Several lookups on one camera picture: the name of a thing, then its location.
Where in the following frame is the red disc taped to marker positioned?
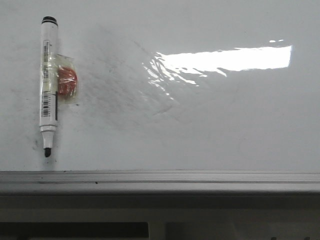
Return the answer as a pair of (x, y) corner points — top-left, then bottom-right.
(52, 54), (79, 104)

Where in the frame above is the white black-tipped whiteboard marker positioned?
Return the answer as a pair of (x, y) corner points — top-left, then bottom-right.
(39, 16), (59, 158)

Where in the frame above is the white glossy whiteboard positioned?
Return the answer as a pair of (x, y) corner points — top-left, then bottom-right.
(0, 0), (320, 172)

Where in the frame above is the grey table edge with slots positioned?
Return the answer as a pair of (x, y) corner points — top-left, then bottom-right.
(0, 194), (320, 240)

